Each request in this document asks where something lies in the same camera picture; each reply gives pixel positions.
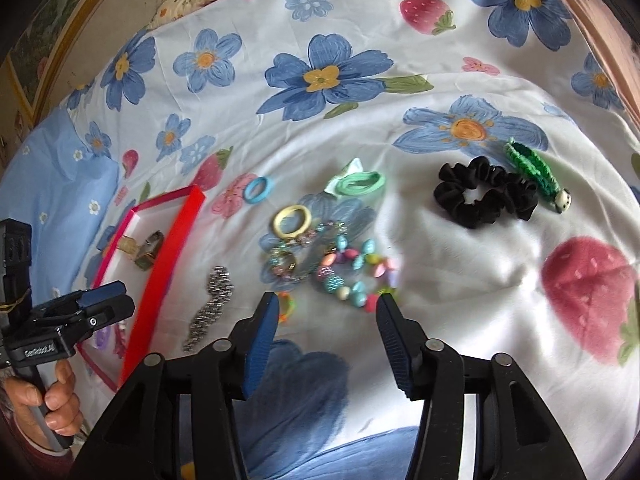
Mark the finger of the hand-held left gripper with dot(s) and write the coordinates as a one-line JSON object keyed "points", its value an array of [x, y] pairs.
{"points": [[107, 292], [112, 312]]}

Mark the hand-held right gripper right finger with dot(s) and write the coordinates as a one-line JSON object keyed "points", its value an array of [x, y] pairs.
{"points": [[395, 345]]}

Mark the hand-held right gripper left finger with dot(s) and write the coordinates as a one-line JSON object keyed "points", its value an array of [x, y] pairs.
{"points": [[262, 342]]}

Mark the red cardboard box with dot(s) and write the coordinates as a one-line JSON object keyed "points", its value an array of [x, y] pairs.
{"points": [[165, 270]]}

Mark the person's left hand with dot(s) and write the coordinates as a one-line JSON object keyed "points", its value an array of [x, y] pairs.
{"points": [[62, 400]]}

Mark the purple bow hair clip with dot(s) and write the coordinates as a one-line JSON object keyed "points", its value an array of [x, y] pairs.
{"points": [[102, 339]]}

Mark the small gold hoop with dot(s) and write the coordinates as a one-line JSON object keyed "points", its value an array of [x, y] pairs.
{"points": [[286, 309]]}

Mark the yellow butterfly hair clip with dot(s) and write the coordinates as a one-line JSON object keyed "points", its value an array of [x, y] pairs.
{"points": [[126, 249]]}

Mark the green face wristwatch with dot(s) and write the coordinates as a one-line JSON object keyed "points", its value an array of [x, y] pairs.
{"points": [[150, 252]]}

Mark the blue daisy pillow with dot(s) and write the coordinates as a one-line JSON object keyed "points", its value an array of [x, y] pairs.
{"points": [[50, 185]]}

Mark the black scrunchie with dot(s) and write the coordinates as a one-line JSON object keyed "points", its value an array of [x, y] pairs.
{"points": [[450, 195]]}

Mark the green woven panda hair clip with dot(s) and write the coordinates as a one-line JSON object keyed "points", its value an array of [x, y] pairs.
{"points": [[532, 167]]}

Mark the framed wall picture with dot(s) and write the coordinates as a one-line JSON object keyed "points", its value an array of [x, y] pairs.
{"points": [[45, 50]]}

